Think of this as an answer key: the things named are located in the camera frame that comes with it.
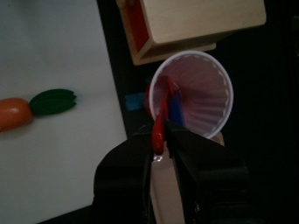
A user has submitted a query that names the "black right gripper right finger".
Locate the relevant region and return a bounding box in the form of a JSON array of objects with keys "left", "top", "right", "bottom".
[{"left": 164, "top": 120, "right": 252, "bottom": 224}]

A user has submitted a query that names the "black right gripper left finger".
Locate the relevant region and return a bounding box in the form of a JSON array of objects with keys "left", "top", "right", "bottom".
[{"left": 91, "top": 131, "right": 156, "bottom": 224}]

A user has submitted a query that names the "blue toy utensil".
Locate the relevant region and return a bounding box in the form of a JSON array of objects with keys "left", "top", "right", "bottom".
[{"left": 167, "top": 87, "right": 187, "bottom": 127}]

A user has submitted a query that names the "blue tape piece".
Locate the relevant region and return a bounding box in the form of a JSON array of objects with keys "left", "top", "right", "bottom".
[{"left": 124, "top": 92, "right": 148, "bottom": 112}]

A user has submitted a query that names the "white translucent plastic cup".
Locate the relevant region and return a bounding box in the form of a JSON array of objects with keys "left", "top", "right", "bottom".
[{"left": 148, "top": 50, "right": 235, "bottom": 140}]

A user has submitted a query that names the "toy carrot with green leaves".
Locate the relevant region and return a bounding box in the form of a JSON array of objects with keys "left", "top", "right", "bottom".
[{"left": 0, "top": 88, "right": 79, "bottom": 133}]

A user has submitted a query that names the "white cutting board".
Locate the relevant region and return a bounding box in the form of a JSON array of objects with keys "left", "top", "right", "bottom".
[{"left": 0, "top": 0, "right": 128, "bottom": 224}]

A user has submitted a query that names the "wooden box with red inside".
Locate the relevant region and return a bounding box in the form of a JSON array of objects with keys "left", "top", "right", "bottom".
[{"left": 116, "top": 0, "right": 268, "bottom": 67}]

